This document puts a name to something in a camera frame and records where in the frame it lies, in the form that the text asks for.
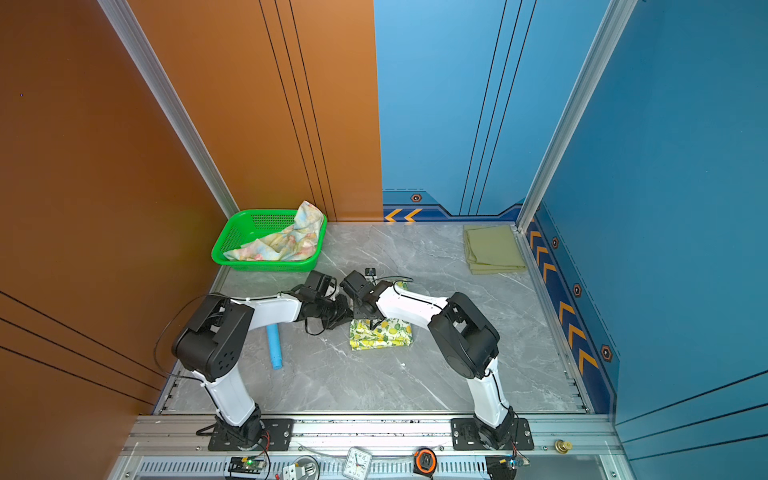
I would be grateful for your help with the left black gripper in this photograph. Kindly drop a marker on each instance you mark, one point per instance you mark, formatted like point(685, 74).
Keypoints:
point(344, 315)

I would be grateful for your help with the pastel floral skirt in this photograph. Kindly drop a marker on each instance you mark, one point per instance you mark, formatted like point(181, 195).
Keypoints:
point(296, 242)

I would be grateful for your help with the green plastic basket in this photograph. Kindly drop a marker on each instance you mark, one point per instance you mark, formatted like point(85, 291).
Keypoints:
point(249, 225)

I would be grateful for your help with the brass round knob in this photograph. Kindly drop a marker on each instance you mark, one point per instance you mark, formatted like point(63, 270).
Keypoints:
point(563, 446)

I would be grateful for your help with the light blue cylinder tool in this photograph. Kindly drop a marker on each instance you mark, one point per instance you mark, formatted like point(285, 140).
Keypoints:
point(274, 346)

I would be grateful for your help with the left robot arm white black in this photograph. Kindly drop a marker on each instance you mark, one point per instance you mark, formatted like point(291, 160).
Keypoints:
point(211, 343)

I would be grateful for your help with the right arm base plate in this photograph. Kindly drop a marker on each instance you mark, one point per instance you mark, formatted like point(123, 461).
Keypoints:
point(471, 434)

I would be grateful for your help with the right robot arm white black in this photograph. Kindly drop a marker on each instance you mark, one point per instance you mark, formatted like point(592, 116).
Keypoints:
point(465, 337)

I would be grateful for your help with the orange black tape measure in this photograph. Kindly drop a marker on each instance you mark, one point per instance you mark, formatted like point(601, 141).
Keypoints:
point(425, 463)

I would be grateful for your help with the aluminium front rail frame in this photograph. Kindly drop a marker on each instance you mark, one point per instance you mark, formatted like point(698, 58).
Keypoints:
point(170, 447)

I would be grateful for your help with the green circuit board left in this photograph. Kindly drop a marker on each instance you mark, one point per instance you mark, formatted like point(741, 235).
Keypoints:
point(246, 467)

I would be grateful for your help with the lemon print skirt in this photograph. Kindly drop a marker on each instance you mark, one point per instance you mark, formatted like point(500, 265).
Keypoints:
point(363, 335)

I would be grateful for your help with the olive green skirt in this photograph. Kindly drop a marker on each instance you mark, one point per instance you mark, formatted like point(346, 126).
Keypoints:
point(492, 250)

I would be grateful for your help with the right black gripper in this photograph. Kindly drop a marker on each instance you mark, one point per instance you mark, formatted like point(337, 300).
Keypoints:
point(357, 315)

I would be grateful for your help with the small white clock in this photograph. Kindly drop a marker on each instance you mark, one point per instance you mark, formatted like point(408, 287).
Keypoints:
point(357, 464)

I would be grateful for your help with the circuit board right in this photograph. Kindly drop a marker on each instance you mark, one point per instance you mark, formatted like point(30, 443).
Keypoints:
point(504, 467)

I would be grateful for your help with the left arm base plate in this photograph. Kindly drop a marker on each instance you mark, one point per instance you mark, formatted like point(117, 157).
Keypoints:
point(264, 434)

